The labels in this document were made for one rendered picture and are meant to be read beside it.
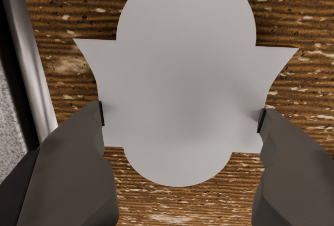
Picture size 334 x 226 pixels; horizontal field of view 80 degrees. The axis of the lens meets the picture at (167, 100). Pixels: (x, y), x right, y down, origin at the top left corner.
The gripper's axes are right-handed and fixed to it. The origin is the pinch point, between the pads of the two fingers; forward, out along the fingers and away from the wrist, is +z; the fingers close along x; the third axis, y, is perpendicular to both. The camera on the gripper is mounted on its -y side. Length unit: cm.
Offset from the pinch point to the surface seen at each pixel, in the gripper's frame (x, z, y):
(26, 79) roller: -12.1, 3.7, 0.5
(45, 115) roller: -11.2, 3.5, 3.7
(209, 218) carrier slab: 3.9, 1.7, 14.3
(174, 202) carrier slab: 0.2, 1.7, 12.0
